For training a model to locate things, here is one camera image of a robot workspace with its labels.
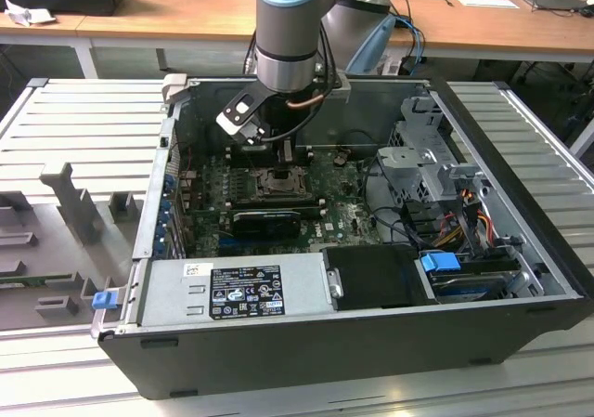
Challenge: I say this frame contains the metal socket cover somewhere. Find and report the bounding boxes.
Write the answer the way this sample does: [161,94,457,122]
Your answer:
[253,167,310,197]

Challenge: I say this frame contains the black RAM slot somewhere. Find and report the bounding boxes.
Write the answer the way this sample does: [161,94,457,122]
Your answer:
[227,155,315,167]
[226,144,313,158]
[230,203,327,216]
[229,196,321,207]

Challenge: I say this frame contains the CPU socket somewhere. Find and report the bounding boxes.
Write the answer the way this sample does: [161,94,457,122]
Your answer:
[252,167,311,200]

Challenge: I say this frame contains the black graphics card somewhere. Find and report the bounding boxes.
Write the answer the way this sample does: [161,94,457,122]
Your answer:
[230,210,303,240]

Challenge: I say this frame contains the green motherboard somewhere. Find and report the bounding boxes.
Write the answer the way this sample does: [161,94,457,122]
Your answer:
[178,150,386,258]

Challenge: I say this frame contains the pale blue teach pendant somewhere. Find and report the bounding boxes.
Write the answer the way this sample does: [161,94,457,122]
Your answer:
[346,11,399,75]

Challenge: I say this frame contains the silver metal drive cage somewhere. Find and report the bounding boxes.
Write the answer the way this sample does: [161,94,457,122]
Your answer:
[374,92,494,215]

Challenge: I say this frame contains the wooden desk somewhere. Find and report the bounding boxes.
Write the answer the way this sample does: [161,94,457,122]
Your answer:
[0,0,594,64]

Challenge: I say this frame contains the silver power supply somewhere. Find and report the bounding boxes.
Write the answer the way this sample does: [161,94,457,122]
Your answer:
[137,253,336,326]

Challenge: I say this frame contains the hard disk in blue carrier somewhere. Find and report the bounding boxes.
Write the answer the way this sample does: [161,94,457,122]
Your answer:
[419,251,522,305]

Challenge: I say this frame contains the grey parts rack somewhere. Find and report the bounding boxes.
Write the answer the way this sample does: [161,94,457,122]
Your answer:
[0,161,146,332]

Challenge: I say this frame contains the white paper sheet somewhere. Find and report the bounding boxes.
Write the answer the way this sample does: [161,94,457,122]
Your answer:
[454,0,522,10]

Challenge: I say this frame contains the black open PC case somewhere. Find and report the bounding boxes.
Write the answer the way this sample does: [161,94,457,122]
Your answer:
[97,75,594,402]

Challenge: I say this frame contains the blue plastic case latch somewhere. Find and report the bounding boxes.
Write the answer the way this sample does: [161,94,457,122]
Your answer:
[92,291,118,311]

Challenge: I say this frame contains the crumpled white paper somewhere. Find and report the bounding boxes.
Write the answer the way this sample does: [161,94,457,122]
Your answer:
[4,0,58,27]

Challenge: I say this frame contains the green RAM stick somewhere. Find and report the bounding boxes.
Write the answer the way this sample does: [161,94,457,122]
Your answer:
[0,272,76,289]

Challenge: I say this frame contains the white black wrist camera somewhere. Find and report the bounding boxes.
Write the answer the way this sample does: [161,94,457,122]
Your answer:
[214,85,271,148]

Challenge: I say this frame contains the thin black wire loop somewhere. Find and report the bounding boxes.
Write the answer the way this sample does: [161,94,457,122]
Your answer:
[340,129,380,152]

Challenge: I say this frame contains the grey case release handle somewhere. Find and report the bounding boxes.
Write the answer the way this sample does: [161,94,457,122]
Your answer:
[161,73,190,103]

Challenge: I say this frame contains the black cable bundle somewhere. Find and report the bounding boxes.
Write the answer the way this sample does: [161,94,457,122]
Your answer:
[360,155,421,247]

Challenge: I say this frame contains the blue cable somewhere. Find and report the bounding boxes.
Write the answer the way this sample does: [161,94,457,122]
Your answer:
[394,14,427,64]

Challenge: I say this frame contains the yellow red black wires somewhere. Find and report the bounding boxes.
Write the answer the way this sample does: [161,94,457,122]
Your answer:
[434,189,501,252]

